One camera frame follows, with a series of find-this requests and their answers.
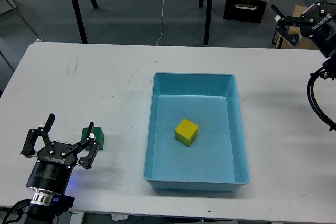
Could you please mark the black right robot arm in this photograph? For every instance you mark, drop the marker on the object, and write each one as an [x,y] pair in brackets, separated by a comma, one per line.
[327,71]

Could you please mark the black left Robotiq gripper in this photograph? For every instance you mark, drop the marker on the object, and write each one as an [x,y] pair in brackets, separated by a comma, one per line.
[52,169]

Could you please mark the wooden chair at left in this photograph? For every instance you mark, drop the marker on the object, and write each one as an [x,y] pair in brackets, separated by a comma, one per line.
[12,5]

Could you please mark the black storage box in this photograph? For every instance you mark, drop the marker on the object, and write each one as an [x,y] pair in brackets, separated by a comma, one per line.
[251,11]

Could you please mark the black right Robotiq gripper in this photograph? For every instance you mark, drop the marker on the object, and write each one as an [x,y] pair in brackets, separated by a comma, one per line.
[321,31]

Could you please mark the yellow wooden block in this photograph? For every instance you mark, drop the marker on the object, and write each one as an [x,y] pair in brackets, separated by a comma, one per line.
[186,132]

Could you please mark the light blue plastic bin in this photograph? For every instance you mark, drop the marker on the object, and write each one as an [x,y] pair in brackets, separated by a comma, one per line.
[217,159]

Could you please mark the green wooden block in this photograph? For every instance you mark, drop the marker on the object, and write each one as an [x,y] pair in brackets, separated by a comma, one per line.
[99,136]

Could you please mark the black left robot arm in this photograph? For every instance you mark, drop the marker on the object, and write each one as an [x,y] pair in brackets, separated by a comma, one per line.
[44,205]

